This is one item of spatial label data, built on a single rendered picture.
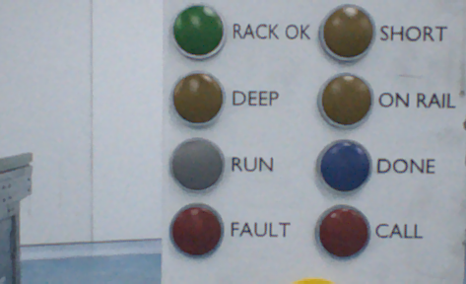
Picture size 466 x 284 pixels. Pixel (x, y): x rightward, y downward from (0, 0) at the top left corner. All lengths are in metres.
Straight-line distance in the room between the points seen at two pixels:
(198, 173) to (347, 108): 0.09
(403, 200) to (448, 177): 0.03
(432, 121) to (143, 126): 3.70
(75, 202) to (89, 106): 0.72
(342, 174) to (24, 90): 3.75
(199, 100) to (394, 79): 0.11
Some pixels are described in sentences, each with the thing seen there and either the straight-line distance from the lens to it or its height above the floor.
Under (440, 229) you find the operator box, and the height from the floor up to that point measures 1.00.
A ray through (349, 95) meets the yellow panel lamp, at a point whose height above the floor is 1.07.
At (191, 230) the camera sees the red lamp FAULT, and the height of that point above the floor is 1.00.
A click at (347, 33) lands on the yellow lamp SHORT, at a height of 1.10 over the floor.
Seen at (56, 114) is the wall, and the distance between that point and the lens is 3.95.
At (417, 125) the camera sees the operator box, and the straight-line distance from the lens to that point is 0.30.
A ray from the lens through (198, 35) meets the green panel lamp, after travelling 0.28.
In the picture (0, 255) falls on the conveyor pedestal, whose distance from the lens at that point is 1.81.
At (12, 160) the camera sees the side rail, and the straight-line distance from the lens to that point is 1.71.
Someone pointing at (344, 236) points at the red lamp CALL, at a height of 1.00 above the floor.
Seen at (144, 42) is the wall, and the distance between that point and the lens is 3.99.
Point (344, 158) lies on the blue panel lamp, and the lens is 0.28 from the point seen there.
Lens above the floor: 1.06
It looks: 3 degrees down
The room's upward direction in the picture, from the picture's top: 1 degrees clockwise
